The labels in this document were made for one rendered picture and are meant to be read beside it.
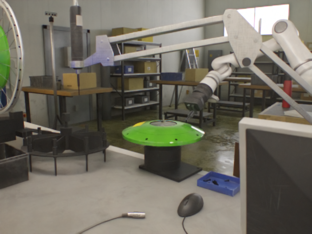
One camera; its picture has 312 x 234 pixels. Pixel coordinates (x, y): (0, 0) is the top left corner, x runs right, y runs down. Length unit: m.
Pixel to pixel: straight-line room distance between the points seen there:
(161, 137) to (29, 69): 5.05
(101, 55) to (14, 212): 0.51
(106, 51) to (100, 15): 6.12
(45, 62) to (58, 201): 5.20
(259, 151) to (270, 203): 0.06
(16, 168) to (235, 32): 0.81
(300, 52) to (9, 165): 1.11
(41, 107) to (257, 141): 5.75
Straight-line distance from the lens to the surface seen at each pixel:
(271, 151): 0.30
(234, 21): 0.73
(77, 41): 0.88
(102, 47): 0.82
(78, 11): 0.89
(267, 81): 0.73
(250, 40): 0.73
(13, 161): 1.01
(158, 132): 0.93
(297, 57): 1.15
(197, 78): 5.67
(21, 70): 1.17
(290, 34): 1.20
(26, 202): 0.90
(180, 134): 0.93
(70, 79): 4.03
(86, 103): 6.56
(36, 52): 5.90
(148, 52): 0.77
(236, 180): 0.97
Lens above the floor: 1.31
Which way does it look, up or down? 11 degrees down
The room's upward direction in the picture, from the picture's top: straight up
